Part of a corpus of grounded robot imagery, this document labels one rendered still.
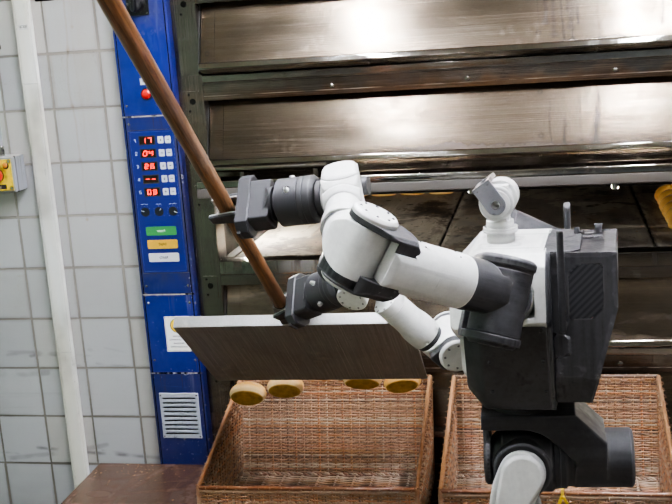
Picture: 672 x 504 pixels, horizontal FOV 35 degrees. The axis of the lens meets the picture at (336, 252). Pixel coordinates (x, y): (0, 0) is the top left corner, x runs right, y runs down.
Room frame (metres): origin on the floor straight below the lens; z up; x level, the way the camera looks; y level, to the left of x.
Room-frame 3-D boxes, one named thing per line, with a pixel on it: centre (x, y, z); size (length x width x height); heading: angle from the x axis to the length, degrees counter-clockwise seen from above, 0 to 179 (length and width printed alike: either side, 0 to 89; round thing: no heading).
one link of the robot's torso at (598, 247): (1.95, -0.37, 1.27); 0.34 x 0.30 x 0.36; 165
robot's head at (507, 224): (1.97, -0.31, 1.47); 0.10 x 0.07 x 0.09; 165
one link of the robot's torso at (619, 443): (1.94, -0.40, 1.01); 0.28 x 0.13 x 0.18; 79
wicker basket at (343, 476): (2.65, 0.07, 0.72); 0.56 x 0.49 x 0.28; 80
